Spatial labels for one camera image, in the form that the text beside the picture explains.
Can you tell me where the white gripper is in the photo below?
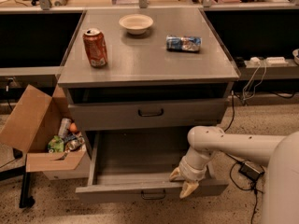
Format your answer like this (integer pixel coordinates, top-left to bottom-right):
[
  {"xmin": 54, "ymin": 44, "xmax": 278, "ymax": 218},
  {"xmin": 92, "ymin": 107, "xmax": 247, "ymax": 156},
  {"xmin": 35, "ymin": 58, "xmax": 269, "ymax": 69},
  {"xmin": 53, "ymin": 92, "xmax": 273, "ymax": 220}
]
[{"xmin": 169, "ymin": 147, "xmax": 215, "ymax": 199}]

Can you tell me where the grey drawer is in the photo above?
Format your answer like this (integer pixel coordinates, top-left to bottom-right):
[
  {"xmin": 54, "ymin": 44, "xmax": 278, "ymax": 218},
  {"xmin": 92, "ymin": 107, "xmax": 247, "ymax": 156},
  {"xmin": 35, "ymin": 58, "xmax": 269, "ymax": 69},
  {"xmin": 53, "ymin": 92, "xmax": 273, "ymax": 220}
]
[
  {"xmin": 68, "ymin": 99, "xmax": 227, "ymax": 131},
  {"xmin": 75, "ymin": 128, "xmax": 229, "ymax": 203}
]

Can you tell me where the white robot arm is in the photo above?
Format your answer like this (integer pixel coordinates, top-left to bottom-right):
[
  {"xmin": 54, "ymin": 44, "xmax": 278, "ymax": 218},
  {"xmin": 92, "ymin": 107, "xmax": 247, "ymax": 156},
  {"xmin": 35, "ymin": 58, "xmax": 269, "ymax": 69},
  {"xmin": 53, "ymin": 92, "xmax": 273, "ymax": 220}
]
[{"xmin": 169, "ymin": 126, "xmax": 299, "ymax": 224}]

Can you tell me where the grey drawer cabinet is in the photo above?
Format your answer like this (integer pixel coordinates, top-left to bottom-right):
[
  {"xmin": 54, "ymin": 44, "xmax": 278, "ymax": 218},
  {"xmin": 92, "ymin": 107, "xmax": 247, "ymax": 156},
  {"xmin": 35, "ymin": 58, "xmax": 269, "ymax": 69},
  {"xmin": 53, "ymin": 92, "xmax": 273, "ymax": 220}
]
[{"xmin": 56, "ymin": 7, "xmax": 241, "ymax": 133}]

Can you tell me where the grey top drawer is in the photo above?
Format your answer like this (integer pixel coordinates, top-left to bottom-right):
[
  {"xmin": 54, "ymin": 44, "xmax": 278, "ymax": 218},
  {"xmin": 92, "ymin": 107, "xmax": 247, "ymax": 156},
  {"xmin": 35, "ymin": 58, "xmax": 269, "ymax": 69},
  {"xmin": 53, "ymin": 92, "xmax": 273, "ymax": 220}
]
[{"xmin": 68, "ymin": 99, "xmax": 227, "ymax": 131}]

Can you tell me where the open cardboard box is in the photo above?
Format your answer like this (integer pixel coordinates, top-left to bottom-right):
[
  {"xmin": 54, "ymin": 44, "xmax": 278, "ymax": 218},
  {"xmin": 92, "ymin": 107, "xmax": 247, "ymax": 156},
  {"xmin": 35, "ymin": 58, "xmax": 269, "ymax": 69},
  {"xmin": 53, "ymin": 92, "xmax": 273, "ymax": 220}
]
[{"xmin": 0, "ymin": 85, "xmax": 90, "ymax": 180}]

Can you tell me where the black power adapter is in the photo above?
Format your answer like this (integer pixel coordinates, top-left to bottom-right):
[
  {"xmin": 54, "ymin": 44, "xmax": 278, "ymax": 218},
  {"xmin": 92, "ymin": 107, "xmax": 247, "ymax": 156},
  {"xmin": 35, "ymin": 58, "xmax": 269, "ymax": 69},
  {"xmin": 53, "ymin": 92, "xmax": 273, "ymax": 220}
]
[{"xmin": 238, "ymin": 163, "xmax": 264, "ymax": 182}]

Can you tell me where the orange fruit in box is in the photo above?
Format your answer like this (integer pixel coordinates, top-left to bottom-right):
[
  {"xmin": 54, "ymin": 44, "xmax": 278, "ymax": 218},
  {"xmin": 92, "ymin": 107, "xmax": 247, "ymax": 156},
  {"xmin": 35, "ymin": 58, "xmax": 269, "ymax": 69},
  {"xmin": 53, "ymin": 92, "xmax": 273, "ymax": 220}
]
[{"xmin": 69, "ymin": 123, "xmax": 78, "ymax": 133}]

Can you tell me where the silver can in box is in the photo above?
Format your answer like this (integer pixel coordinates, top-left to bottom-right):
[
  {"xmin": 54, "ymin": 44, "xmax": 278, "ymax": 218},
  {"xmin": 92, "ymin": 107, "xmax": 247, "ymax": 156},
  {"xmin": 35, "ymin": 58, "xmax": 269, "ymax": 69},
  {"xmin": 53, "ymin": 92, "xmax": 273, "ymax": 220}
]
[{"xmin": 58, "ymin": 118, "xmax": 72, "ymax": 138}]

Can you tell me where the green snack bag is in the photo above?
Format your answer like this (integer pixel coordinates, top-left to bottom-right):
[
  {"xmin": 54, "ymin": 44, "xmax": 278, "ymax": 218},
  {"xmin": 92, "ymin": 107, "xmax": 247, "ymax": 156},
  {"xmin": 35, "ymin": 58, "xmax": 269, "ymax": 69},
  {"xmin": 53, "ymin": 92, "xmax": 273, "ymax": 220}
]
[{"xmin": 48, "ymin": 135, "xmax": 64, "ymax": 153}]

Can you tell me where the blue crushed can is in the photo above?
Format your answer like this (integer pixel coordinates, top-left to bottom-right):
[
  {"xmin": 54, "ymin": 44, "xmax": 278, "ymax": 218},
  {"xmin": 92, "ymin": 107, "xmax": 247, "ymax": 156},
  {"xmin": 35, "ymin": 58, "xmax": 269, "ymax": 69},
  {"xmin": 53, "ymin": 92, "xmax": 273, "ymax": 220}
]
[{"xmin": 166, "ymin": 35, "xmax": 202, "ymax": 52}]

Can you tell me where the white power strip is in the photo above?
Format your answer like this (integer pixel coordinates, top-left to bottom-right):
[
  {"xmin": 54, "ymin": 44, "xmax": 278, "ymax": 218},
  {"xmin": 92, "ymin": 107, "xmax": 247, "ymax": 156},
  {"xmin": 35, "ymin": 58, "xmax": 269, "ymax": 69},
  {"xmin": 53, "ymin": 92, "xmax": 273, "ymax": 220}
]
[{"xmin": 248, "ymin": 57, "xmax": 288, "ymax": 67}]

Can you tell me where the black caster leg left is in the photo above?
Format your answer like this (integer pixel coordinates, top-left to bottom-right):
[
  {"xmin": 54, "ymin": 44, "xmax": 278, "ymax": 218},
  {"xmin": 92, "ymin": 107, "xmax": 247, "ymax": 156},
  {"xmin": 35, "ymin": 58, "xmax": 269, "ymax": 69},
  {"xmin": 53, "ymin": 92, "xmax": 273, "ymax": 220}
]
[{"xmin": 0, "ymin": 166, "xmax": 36, "ymax": 208}]

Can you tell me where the white bowl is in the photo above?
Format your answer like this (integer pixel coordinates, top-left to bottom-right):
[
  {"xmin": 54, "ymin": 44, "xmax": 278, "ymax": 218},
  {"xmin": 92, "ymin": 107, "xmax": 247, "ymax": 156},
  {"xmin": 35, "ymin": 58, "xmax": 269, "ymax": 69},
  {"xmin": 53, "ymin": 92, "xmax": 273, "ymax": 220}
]
[{"xmin": 119, "ymin": 14, "xmax": 153, "ymax": 35}]

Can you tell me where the red soda can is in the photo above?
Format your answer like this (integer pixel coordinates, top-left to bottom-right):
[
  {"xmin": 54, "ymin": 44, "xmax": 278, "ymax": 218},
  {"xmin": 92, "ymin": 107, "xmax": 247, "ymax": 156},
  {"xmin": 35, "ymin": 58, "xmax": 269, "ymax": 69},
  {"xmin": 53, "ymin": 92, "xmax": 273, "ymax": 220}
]
[{"xmin": 82, "ymin": 28, "xmax": 107, "ymax": 68}]

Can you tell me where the black power cable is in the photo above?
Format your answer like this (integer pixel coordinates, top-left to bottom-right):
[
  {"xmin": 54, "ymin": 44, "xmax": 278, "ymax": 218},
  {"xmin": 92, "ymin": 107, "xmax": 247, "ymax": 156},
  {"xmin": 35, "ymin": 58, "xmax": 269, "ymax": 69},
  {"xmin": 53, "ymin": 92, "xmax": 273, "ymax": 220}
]
[{"xmin": 222, "ymin": 91, "xmax": 265, "ymax": 224}]

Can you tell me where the white cable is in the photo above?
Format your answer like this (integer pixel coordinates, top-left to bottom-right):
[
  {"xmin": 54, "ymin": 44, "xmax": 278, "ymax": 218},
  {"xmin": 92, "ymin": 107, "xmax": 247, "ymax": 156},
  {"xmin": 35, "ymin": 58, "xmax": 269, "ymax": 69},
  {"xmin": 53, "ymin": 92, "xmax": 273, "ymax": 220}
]
[{"xmin": 241, "ymin": 63, "xmax": 268, "ymax": 102}]

